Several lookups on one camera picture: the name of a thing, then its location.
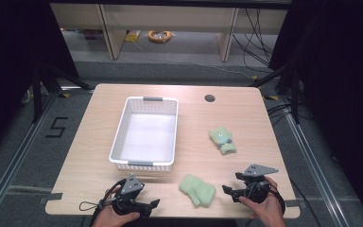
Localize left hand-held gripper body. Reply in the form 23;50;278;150
112;174;147;218

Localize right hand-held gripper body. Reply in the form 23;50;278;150
240;163;280;204

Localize plain green mitten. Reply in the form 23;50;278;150
178;174;217;208

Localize green mitten with face print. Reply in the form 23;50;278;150
208;126;237;156

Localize white plastic basket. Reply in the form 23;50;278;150
108;96;180;173

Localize person's right hand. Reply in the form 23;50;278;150
238;176;287;227

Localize person's left hand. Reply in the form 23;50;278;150
92;184;141;227

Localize black metal stand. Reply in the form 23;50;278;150
30;61;93;125
248;61;301;125

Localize black curtain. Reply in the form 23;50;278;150
0;0;80;160
268;0;363;227

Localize yellow packet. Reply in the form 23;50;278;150
124;29;142;44

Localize beige wooden shelf unit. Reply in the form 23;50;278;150
49;2;290;63

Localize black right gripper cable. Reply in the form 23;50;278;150
245;181;287;227

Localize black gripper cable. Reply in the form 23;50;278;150
78;179;128;227
245;181;287;227

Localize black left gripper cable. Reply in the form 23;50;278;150
78;179;128;227

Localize metal floor rail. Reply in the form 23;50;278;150
282;99;352;227
0;90;61;223

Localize black floor cables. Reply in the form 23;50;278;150
266;102;313;128

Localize bundle of black hanging cables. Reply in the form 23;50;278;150
232;8;276;70

